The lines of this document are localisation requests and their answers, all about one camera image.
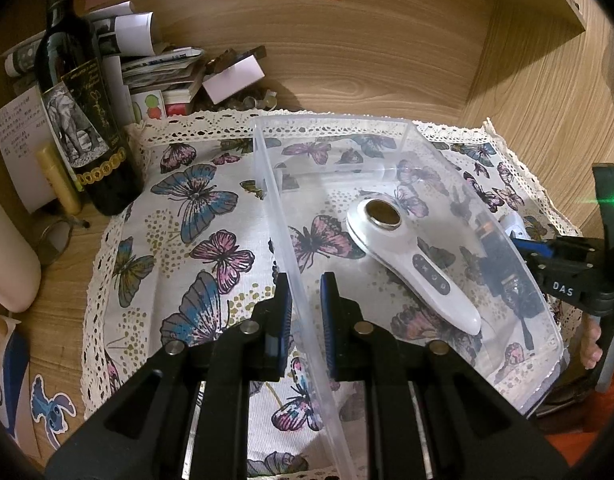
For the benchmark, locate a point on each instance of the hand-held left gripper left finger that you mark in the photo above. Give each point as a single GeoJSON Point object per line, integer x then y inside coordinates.
{"type": "Point", "coordinates": [285, 305]}

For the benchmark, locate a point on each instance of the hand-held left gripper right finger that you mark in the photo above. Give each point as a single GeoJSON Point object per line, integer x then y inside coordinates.
{"type": "Point", "coordinates": [328, 310]}

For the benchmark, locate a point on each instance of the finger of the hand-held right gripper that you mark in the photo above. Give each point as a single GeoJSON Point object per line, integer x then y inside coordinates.
{"type": "Point", "coordinates": [529, 247]}
{"type": "Point", "coordinates": [518, 296]}

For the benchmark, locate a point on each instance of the black battery gold top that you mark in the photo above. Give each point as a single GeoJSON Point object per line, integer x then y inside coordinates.
{"type": "Point", "coordinates": [493, 245]}

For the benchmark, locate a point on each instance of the clear plastic box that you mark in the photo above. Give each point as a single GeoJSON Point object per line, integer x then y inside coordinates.
{"type": "Point", "coordinates": [337, 170]}

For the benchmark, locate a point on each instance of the person's right hand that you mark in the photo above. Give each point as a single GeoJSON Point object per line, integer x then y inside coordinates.
{"type": "Point", "coordinates": [593, 347]}

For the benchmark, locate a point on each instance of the white handheld massager device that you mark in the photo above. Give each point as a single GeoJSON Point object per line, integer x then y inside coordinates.
{"type": "Point", "coordinates": [427, 270]}

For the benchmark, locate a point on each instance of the butterfly print lace cloth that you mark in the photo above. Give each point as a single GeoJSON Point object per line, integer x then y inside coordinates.
{"type": "Point", "coordinates": [187, 240]}

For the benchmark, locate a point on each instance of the pile of coins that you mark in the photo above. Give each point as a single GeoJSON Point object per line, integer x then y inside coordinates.
{"type": "Point", "coordinates": [259, 102]}

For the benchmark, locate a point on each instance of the pale pink card box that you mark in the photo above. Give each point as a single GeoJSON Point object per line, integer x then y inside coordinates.
{"type": "Point", "coordinates": [234, 80]}

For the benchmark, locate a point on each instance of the fruit print card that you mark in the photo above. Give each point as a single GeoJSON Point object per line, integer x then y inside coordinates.
{"type": "Point", "coordinates": [149, 105]}

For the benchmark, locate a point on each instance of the dark brown ornament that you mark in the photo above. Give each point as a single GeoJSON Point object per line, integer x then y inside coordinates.
{"type": "Point", "coordinates": [227, 60]}

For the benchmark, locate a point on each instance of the blue cartoon sticker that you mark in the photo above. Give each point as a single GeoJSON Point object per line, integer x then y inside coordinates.
{"type": "Point", "coordinates": [52, 410]}

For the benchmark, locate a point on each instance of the yellow tube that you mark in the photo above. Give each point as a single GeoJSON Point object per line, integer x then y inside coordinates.
{"type": "Point", "coordinates": [57, 180]}

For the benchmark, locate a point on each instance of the stack of booklets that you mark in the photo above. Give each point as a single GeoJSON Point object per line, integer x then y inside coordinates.
{"type": "Point", "coordinates": [162, 67]}

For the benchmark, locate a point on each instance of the dark wine bottle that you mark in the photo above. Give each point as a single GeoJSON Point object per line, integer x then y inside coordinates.
{"type": "Point", "coordinates": [82, 110]}

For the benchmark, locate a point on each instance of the cream cylindrical bottle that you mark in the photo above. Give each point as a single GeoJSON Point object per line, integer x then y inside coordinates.
{"type": "Point", "coordinates": [7, 260]}

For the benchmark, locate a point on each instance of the blue white card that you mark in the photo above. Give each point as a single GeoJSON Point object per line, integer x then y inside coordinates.
{"type": "Point", "coordinates": [7, 385]}

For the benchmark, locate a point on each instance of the rolled printed paper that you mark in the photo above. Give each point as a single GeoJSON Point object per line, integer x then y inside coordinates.
{"type": "Point", "coordinates": [132, 30]}

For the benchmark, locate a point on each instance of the white handwritten note sheet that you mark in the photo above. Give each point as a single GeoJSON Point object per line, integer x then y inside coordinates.
{"type": "Point", "coordinates": [17, 130]}

